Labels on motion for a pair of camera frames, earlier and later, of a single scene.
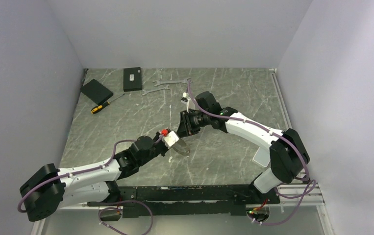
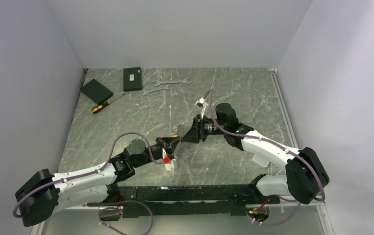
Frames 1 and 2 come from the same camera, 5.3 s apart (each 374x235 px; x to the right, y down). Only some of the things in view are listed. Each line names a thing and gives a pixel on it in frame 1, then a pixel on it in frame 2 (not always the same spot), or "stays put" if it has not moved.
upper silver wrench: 185,81 stays put
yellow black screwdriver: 100,106 stays put
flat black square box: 96,91 stays put
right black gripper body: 193,121 → 203,127
